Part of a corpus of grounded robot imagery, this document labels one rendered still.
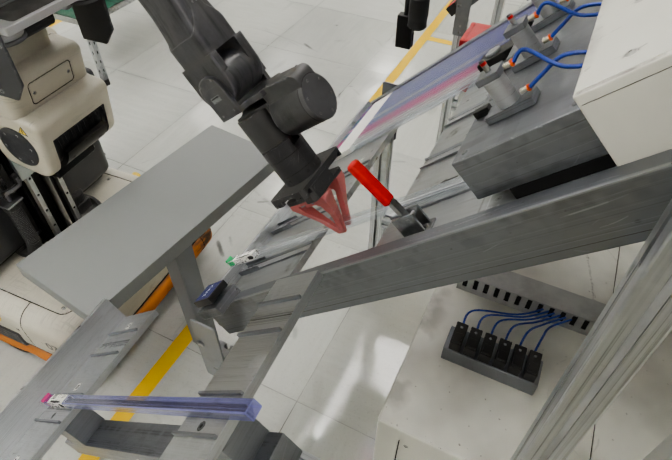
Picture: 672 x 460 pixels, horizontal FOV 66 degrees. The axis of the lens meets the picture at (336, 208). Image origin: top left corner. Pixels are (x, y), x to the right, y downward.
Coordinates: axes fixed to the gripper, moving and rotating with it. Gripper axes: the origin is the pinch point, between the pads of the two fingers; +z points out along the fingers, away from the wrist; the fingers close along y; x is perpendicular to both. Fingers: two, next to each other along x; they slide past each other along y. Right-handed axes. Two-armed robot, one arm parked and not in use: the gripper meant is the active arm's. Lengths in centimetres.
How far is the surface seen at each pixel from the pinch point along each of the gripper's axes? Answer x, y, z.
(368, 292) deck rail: -7.2, -10.0, 4.2
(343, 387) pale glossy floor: 65, 21, 67
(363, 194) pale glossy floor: 87, 100, 49
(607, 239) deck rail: -35.2, -10.2, 1.9
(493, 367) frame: -2.7, 5.1, 37.5
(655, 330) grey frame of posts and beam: -36.8, -14.2, 8.4
